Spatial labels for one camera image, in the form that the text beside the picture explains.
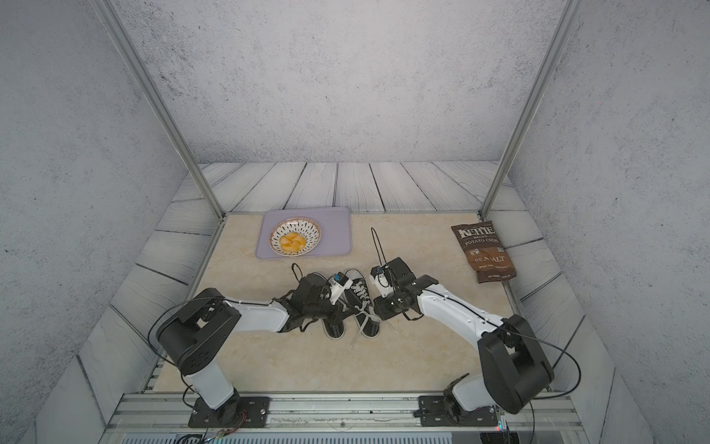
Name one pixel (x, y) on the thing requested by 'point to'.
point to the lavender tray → (336, 226)
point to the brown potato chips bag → (484, 251)
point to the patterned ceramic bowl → (307, 228)
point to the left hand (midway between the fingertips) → (358, 313)
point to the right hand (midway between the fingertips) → (381, 308)
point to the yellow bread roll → (292, 242)
